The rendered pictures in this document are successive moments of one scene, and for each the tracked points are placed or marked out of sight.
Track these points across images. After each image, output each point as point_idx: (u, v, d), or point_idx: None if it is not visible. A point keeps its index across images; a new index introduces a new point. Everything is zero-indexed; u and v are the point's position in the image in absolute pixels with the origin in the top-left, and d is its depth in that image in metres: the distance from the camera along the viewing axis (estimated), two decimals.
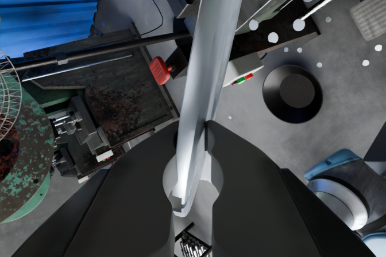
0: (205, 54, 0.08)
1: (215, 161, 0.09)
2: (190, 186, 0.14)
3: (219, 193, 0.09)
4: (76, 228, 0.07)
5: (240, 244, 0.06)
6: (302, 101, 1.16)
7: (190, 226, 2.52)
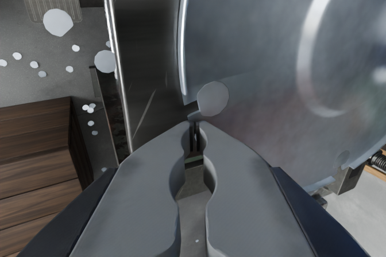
0: None
1: (207, 162, 0.09)
2: (203, 102, 0.14)
3: (212, 194, 0.09)
4: (83, 225, 0.07)
5: (234, 244, 0.06)
6: None
7: None
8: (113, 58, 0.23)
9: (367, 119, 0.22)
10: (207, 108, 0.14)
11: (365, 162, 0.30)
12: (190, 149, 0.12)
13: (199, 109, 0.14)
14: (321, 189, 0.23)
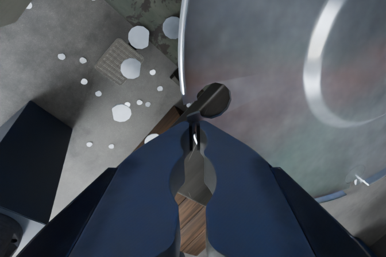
0: None
1: (207, 162, 0.09)
2: None
3: (212, 194, 0.09)
4: (83, 225, 0.07)
5: (234, 244, 0.06)
6: None
7: None
8: None
9: None
10: None
11: None
12: (189, 149, 0.12)
13: None
14: None
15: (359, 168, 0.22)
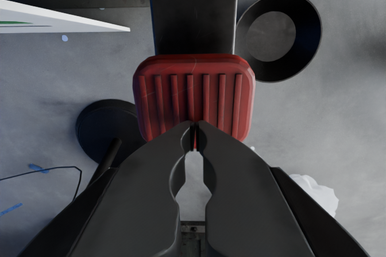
0: None
1: (207, 162, 0.09)
2: None
3: (211, 194, 0.09)
4: (84, 225, 0.07)
5: (233, 244, 0.06)
6: (287, 35, 0.84)
7: None
8: None
9: None
10: None
11: None
12: (190, 149, 0.12)
13: None
14: None
15: None
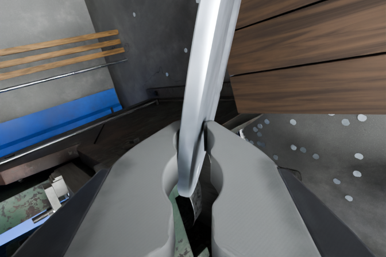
0: None
1: (214, 161, 0.09)
2: None
3: (218, 193, 0.09)
4: (76, 228, 0.07)
5: (239, 244, 0.06)
6: None
7: None
8: None
9: None
10: None
11: (49, 211, 0.65)
12: None
13: None
14: None
15: None
